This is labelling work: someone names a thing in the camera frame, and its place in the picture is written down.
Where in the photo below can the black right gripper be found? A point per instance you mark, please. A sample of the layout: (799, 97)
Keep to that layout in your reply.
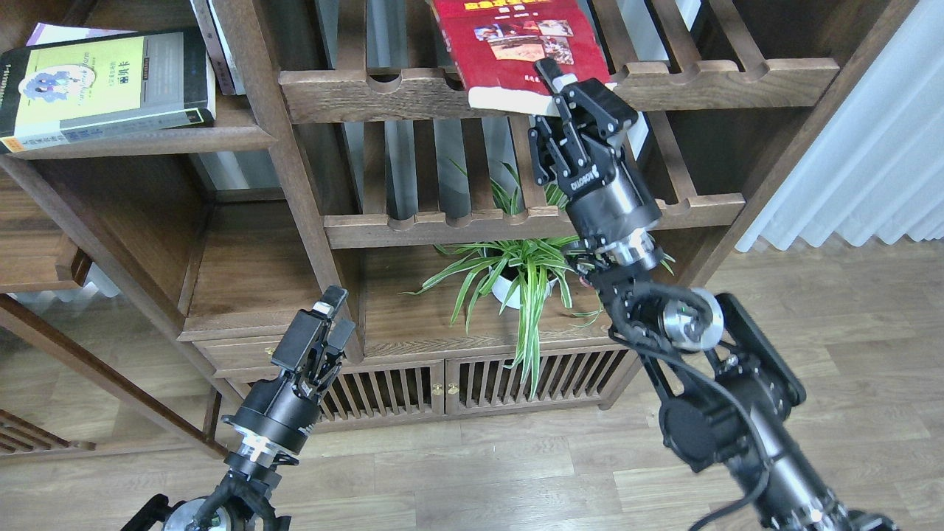
(579, 147)

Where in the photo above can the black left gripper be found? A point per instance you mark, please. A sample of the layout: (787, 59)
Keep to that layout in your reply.
(310, 355)

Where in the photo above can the red cover book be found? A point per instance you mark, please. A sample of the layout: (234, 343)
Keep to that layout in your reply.
(495, 44)

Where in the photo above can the green and black book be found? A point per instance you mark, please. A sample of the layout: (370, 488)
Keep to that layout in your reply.
(91, 89)

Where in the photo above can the pale lilac white book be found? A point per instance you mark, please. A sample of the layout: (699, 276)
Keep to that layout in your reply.
(45, 33)

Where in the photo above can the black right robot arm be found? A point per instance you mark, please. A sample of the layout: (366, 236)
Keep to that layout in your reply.
(724, 390)

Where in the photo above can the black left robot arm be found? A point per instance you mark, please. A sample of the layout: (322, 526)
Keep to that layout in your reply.
(241, 499)

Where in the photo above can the dark wooden bookshelf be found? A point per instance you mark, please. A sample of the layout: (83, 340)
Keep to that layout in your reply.
(330, 171)

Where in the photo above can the green spider plant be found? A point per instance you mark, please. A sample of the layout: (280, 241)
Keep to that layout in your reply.
(526, 269)

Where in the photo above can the white plant pot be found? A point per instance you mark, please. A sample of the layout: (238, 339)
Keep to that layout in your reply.
(512, 289)

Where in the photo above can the white blue upright book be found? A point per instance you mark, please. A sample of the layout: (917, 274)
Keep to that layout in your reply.
(230, 51)

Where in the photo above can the grey upright book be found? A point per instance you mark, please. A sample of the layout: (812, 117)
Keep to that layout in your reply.
(214, 47)

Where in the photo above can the wooden side furniture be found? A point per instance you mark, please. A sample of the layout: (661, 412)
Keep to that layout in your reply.
(83, 374)

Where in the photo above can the white sheer curtain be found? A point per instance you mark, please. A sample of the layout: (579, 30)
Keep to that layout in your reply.
(877, 168)

